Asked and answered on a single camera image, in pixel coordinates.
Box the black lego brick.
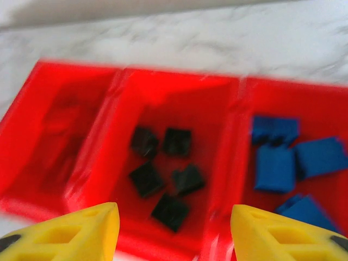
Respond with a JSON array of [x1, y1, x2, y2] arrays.
[[151, 193, 190, 233], [128, 161, 165, 198], [162, 127, 192, 157], [171, 164, 207, 196], [130, 127, 160, 160]]

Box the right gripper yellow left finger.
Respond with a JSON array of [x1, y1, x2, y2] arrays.
[[0, 201, 121, 261]]

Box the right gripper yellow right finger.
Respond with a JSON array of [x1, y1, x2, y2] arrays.
[[230, 204, 348, 261]]

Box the blue lego brick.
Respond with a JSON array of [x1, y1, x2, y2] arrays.
[[254, 144, 297, 194], [274, 193, 340, 234], [294, 136, 348, 180], [250, 115, 301, 146]]

